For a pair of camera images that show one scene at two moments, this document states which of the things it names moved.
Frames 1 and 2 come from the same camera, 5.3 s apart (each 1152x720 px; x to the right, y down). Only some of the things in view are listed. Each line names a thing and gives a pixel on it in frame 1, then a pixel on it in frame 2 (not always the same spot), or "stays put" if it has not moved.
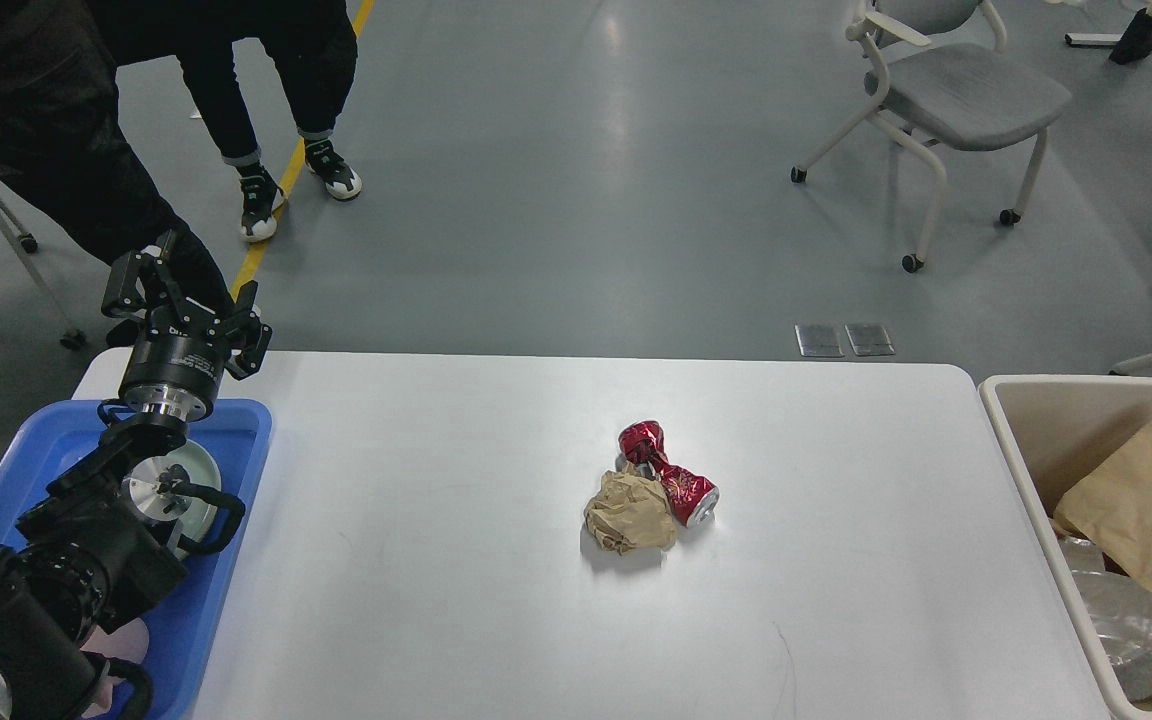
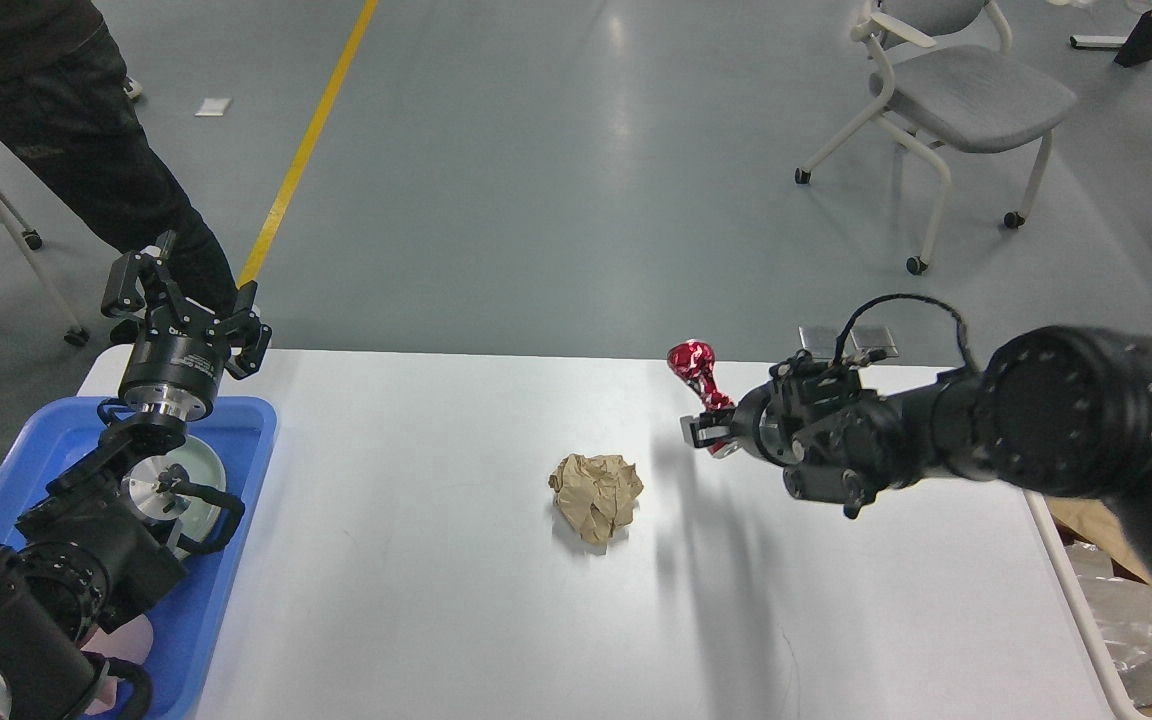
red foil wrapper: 644,445 → 695,361
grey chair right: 945,81 stays put
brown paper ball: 630,513 → 596,494
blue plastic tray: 184,631 stays put
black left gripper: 175,368 stays put
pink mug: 127,642 stays put
